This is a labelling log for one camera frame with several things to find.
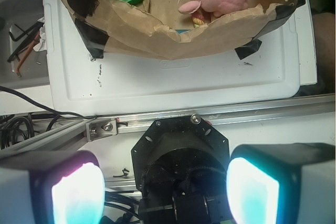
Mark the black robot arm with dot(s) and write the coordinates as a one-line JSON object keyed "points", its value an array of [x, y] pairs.
{"points": [[185, 173]]}

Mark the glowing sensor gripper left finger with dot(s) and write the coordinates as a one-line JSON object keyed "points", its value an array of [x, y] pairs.
{"points": [[51, 187]]}

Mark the brown paper bag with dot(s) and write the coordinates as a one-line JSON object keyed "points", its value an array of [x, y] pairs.
{"points": [[155, 29]]}

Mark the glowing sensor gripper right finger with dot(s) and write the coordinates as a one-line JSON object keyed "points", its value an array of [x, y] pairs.
{"points": [[282, 183]]}

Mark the crumpled white paper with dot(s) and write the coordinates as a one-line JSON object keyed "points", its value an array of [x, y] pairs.
{"points": [[42, 44]]}

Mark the aluminium frame rail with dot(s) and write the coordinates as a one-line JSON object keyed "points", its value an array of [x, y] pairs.
{"points": [[307, 118]]}

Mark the black hex keys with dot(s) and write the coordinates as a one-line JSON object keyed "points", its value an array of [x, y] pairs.
{"points": [[25, 38]]}

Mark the orange handled tool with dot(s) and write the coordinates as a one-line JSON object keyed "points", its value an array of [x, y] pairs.
{"points": [[34, 42]]}

